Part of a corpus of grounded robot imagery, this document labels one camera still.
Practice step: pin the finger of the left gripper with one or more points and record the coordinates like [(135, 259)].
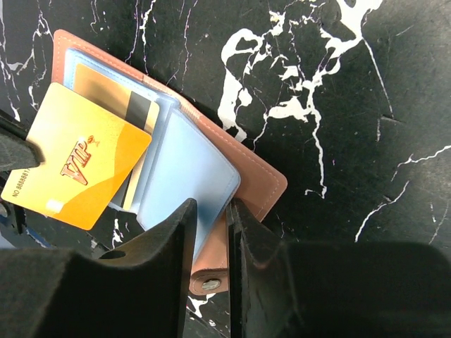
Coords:
[(16, 151)]

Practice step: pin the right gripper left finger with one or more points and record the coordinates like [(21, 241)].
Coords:
[(139, 289)]

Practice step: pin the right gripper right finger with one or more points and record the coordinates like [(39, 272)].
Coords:
[(329, 289)]

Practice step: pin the gold VIP credit card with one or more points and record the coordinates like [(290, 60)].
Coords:
[(87, 153)]

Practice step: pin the orange credit card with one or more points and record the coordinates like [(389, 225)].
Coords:
[(127, 104)]

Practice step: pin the pink leather card holder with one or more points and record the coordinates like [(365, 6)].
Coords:
[(189, 157)]

